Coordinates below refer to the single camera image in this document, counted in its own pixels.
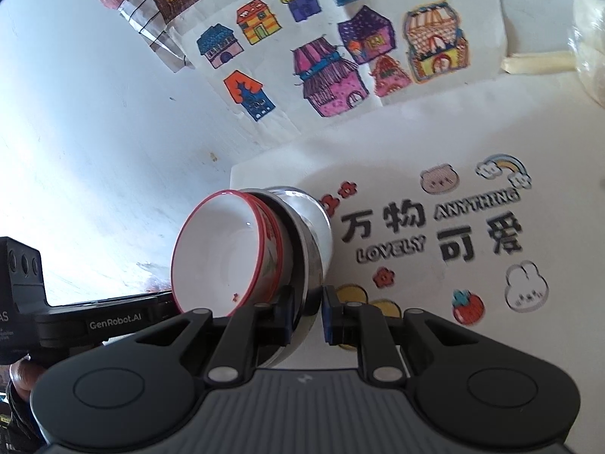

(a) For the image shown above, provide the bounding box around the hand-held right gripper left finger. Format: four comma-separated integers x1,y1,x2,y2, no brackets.
95,284,298,384

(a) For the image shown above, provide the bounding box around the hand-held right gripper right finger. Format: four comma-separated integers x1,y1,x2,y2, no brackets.
321,285,495,384

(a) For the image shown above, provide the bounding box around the stainless steel bowl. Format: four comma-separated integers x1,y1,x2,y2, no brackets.
239,185,334,370

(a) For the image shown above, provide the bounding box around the white bowl flower print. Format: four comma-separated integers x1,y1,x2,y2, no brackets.
171,189,279,320

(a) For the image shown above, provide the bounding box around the person's left hand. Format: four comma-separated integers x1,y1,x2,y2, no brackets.
8,358,48,405

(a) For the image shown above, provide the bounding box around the printed cartoon tablecloth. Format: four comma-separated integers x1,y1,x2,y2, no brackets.
229,59,605,417

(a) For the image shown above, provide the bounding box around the colourful houses drawing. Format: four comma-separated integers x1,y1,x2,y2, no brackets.
182,0,509,135

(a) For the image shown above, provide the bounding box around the plastic bag of steamed buns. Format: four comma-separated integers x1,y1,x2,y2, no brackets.
569,0,605,105

